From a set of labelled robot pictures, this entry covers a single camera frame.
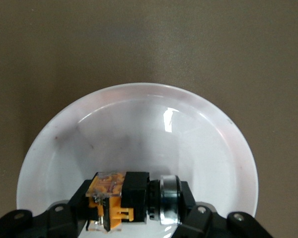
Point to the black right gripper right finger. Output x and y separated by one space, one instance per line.
203 223

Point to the pale pink round plate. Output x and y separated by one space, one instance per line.
139 136

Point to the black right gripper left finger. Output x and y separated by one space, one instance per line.
52 223

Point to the orange push-button switch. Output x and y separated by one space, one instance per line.
134 193

